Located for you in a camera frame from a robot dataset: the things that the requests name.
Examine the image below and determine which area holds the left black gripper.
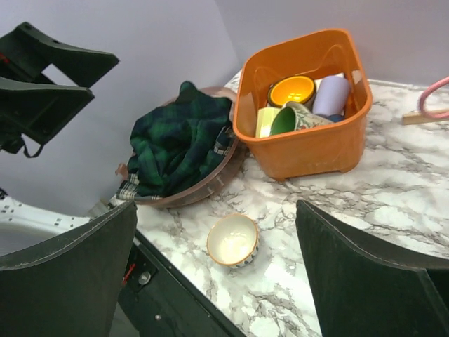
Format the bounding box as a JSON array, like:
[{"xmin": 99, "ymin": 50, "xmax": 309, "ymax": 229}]
[{"xmin": 1, "ymin": 22, "xmax": 119, "ymax": 158}]

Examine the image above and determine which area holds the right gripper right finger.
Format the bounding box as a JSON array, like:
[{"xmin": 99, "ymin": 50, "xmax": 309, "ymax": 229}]
[{"xmin": 295, "ymin": 200, "xmax": 448, "ymax": 336}]

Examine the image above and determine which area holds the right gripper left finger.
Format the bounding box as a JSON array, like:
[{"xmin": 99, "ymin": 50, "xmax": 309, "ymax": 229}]
[{"xmin": 1, "ymin": 201, "xmax": 137, "ymax": 336}]

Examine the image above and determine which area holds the navy plaid skirt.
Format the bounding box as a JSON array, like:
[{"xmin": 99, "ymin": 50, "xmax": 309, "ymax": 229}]
[{"xmin": 115, "ymin": 126, "xmax": 236, "ymax": 203}]

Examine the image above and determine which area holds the dark green plaid skirt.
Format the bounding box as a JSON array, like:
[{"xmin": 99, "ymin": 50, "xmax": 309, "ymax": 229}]
[{"xmin": 126, "ymin": 81, "xmax": 234, "ymax": 197}]

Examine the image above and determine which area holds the pink wire hanger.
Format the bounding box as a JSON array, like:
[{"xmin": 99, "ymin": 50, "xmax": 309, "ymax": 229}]
[{"xmin": 417, "ymin": 75, "xmax": 449, "ymax": 119}]

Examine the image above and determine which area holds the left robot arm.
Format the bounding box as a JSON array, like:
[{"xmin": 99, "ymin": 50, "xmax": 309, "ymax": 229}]
[{"xmin": 1, "ymin": 22, "xmax": 119, "ymax": 255}]

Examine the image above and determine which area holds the small white ceramic bowl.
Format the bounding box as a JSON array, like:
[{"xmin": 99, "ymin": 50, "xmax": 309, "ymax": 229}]
[{"xmin": 206, "ymin": 214, "xmax": 260, "ymax": 268}]

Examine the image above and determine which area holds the orange plastic bin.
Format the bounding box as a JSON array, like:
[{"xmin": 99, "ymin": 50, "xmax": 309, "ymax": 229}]
[{"xmin": 233, "ymin": 29, "xmax": 373, "ymax": 180}]

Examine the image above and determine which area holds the wooden clothes rack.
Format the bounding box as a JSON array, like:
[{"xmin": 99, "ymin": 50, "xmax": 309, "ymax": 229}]
[{"xmin": 401, "ymin": 110, "xmax": 448, "ymax": 125}]

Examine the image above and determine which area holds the green cup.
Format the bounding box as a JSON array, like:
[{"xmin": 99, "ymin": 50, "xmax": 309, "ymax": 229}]
[{"xmin": 270, "ymin": 107, "xmax": 296, "ymax": 136}]

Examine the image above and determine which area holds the lavender cup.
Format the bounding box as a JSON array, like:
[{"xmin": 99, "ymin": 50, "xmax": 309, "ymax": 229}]
[{"xmin": 312, "ymin": 75, "xmax": 351, "ymax": 116}]

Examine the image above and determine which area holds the orange bowl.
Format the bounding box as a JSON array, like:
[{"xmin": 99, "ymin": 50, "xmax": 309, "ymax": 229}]
[{"xmin": 267, "ymin": 75, "xmax": 316, "ymax": 109}]

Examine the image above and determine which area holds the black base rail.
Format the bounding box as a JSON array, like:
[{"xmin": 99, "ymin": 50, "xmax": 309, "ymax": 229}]
[{"xmin": 118, "ymin": 232, "xmax": 244, "ymax": 336}]

